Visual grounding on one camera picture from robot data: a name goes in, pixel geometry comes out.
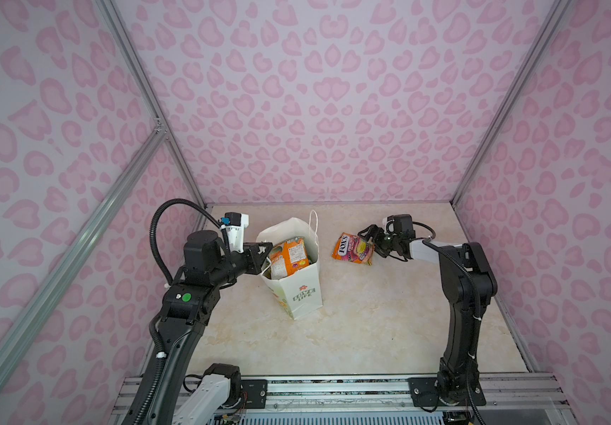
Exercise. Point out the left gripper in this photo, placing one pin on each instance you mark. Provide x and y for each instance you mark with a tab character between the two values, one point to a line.
254	259

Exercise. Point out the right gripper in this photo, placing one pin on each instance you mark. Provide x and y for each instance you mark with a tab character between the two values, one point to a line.
373	230

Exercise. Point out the orange pink Fox's candy bag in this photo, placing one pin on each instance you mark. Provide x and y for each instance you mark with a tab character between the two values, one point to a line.
354	249

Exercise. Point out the white illustrated paper bag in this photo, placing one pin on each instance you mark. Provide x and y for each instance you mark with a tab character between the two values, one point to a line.
299	294

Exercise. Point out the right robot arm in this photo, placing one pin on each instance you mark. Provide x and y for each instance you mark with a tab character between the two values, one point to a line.
468	284

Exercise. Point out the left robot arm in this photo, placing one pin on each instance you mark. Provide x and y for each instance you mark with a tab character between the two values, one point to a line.
213	260

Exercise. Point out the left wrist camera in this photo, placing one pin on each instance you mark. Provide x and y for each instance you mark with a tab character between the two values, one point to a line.
233	226

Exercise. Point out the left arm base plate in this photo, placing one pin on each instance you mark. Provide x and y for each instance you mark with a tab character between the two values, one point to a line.
247	394

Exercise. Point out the diagonal aluminium frame bar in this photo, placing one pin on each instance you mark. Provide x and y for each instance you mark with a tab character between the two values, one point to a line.
22	333

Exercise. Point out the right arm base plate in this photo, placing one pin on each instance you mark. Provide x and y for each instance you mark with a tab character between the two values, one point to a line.
430	393

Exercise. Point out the aluminium mounting rail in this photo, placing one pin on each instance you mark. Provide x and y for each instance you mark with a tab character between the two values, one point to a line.
512	398

